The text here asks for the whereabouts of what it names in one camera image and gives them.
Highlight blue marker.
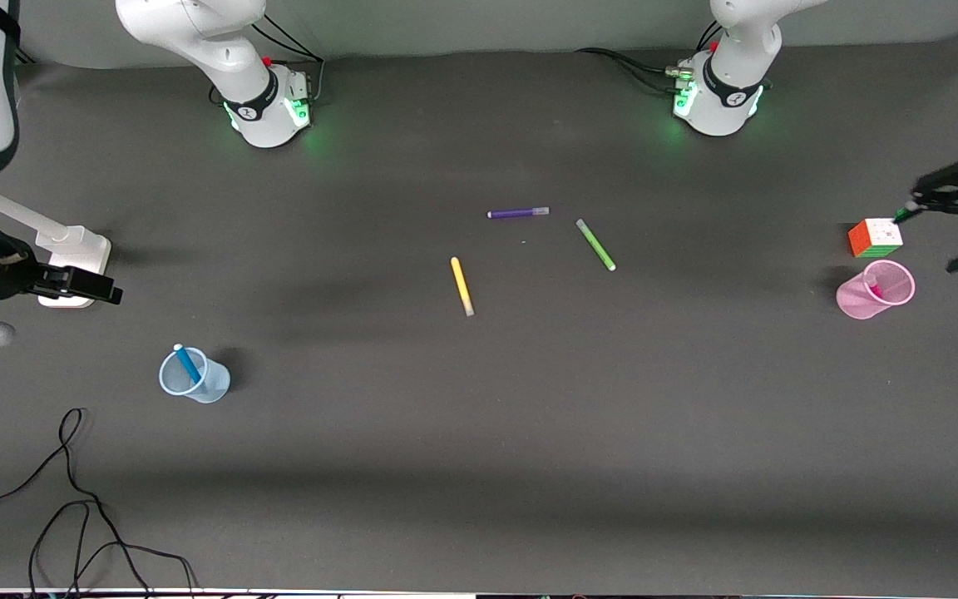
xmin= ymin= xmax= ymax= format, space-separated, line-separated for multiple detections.
xmin=173 ymin=344 xmax=202 ymax=388

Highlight white stand with base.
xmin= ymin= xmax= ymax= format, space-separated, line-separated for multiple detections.
xmin=0 ymin=181 xmax=112 ymax=309

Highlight multicoloured puzzle cube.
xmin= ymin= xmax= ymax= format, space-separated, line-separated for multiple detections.
xmin=848 ymin=218 xmax=904 ymax=259

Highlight translucent blue plastic cup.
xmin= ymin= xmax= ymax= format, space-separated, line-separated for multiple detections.
xmin=158 ymin=348 xmax=231 ymax=405

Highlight translucent pink plastic cup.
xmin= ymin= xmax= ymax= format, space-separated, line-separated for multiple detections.
xmin=835 ymin=260 xmax=916 ymax=321

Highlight yellow marker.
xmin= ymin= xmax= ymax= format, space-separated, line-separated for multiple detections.
xmin=450 ymin=256 xmax=476 ymax=317

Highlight green marker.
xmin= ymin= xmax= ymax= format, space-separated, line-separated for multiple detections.
xmin=575 ymin=218 xmax=617 ymax=272

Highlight loose black table cable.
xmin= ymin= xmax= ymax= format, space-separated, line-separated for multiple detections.
xmin=0 ymin=408 xmax=197 ymax=599

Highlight black right arm base cables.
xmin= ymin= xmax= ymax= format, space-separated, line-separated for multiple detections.
xmin=209 ymin=17 xmax=326 ymax=107

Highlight black arm base cables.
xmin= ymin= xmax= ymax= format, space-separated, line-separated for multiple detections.
xmin=575 ymin=21 xmax=725 ymax=97
xmin=209 ymin=17 xmax=326 ymax=107

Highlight black left arm base cables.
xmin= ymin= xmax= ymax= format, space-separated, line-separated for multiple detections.
xmin=575 ymin=21 xmax=725 ymax=97

